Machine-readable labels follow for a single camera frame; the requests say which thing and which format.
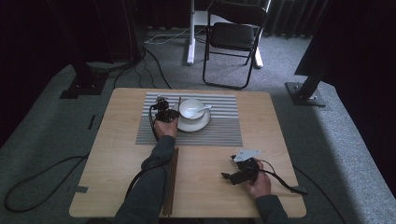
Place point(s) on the dark curtain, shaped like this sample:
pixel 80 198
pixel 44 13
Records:
pixel 358 46

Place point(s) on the white bowl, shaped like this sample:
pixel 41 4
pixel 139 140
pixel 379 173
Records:
pixel 190 109

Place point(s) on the white spoon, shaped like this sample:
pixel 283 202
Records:
pixel 206 108

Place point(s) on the person's left hand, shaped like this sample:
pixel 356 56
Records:
pixel 166 128

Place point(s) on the person's right hand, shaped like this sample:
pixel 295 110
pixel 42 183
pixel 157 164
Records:
pixel 260 186

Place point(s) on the black stand with square base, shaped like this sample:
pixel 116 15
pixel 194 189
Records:
pixel 85 84

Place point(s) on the row of brown chopsticks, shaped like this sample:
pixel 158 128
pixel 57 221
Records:
pixel 173 174

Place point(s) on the grey tape piece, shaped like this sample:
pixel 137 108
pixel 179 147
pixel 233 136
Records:
pixel 81 189

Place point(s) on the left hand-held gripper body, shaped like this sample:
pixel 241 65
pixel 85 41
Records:
pixel 162 112

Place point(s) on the black tape strip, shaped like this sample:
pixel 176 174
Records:
pixel 91 122

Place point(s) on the white desk frame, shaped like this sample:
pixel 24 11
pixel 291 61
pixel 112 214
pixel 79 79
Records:
pixel 191 46

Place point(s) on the grey striped placemat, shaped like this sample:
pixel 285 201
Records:
pixel 211 133

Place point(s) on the white saucer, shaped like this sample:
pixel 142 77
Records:
pixel 197 125

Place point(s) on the black stand with grey base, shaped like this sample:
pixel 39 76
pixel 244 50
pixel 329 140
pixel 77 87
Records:
pixel 306 93

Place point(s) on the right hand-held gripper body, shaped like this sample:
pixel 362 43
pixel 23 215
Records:
pixel 247 172

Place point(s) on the black folding chair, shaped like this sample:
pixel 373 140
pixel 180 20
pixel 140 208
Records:
pixel 232 35

